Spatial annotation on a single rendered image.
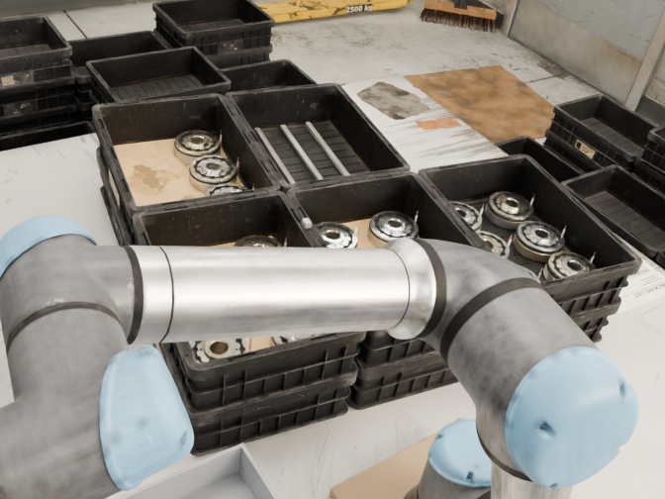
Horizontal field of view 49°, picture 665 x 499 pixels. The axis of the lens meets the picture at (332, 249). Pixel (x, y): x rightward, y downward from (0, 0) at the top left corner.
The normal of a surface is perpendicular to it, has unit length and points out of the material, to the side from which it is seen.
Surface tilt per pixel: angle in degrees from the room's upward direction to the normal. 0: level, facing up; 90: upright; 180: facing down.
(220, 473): 90
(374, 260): 16
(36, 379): 40
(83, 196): 0
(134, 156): 0
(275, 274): 28
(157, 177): 0
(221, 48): 90
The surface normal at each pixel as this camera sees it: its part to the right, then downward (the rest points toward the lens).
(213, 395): 0.40, 0.61
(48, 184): 0.12, -0.77
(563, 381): -0.26, -0.58
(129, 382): -0.03, -0.58
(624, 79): -0.83, 0.27
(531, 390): -0.59, -0.33
